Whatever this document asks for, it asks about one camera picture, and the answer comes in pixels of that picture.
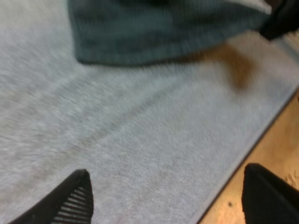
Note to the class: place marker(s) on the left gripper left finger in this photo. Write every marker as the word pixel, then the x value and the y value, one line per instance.
pixel 70 200

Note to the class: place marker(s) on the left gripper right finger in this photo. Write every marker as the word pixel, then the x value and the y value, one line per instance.
pixel 266 198

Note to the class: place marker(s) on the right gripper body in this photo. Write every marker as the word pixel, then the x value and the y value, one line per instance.
pixel 281 21

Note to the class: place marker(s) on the grey-green towel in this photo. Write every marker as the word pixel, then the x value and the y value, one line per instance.
pixel 149 32

